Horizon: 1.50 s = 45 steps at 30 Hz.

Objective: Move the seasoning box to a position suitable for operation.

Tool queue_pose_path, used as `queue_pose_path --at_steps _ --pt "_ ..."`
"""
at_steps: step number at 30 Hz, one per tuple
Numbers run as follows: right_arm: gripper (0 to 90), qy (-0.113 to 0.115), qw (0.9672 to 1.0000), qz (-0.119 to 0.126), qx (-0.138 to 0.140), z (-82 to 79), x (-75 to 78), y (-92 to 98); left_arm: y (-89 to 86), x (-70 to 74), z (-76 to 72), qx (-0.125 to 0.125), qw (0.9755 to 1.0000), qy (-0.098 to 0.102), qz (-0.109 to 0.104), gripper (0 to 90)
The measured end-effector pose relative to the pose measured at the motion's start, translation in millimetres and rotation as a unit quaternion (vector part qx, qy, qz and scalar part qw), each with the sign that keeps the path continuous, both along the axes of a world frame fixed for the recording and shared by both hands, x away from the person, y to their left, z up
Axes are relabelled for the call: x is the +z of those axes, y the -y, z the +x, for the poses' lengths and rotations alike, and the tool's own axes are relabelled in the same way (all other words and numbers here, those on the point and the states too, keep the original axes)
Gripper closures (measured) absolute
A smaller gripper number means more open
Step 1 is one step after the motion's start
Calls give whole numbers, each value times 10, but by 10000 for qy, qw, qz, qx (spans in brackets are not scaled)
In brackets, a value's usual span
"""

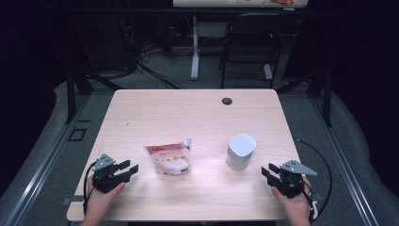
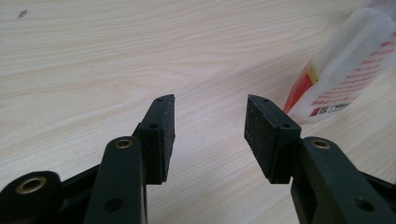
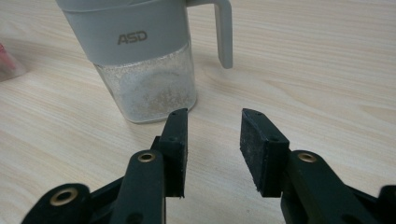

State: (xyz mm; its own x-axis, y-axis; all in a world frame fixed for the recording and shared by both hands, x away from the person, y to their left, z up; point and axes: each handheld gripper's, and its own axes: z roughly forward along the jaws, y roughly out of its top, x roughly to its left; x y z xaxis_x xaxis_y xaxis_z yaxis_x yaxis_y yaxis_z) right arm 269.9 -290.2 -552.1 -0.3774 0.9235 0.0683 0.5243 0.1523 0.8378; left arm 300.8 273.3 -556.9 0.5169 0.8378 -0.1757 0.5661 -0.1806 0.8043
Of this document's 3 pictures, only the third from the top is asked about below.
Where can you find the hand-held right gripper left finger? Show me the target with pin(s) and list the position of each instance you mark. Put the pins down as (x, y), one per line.
(176, 155)

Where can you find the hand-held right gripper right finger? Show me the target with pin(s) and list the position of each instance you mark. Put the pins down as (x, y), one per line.
(264, 155)

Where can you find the clear jar with grey lid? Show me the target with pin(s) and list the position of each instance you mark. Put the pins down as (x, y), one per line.
(137, 53)

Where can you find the red and white plastic bag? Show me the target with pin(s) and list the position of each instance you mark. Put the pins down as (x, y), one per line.
(7, 67)

